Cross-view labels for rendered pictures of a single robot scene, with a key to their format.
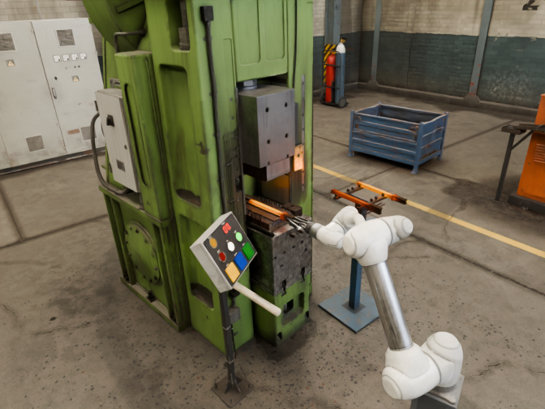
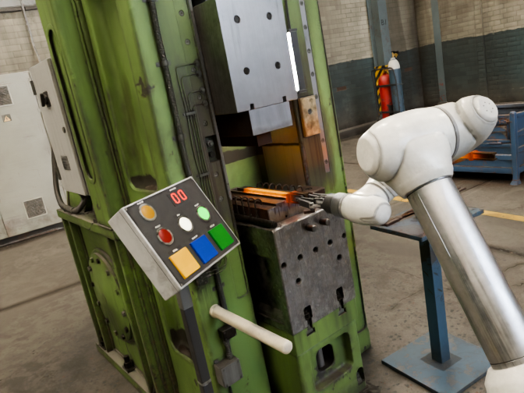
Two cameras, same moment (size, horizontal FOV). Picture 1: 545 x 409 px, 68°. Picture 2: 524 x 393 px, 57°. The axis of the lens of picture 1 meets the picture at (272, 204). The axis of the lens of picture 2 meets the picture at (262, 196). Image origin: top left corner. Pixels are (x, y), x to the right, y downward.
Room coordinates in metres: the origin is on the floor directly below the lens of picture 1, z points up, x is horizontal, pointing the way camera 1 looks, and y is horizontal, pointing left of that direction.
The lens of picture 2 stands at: (0.43, -0.23, 1.47)
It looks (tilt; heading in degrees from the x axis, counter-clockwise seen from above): 14 degrees down; 9
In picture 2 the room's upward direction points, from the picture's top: 11 degrees counter-clockwise
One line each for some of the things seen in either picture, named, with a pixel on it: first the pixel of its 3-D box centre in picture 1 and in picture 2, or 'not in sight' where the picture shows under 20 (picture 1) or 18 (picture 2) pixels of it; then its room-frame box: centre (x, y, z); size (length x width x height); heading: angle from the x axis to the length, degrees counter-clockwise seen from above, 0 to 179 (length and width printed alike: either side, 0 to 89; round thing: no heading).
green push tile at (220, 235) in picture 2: (247, 251); (220, 237); (1.86, 0.14, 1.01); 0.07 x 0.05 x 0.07; 159
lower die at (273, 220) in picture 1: (257, 212); (256, 203); (2.41, 0.10, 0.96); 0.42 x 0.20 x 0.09; 44
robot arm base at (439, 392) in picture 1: (439, 374); not in sight; (1.33, -0.75, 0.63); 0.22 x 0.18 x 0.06; 147
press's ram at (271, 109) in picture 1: (257, 121); (236, 58); (2.44, 0.07, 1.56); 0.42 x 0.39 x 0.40; 44
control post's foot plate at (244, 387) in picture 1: (232, 383); not in sight; (1.81, 0.30, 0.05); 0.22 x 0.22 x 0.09; 44
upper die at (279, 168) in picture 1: (255, 161); (240, 120); (2.41, 0.10, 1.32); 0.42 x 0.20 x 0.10; 44
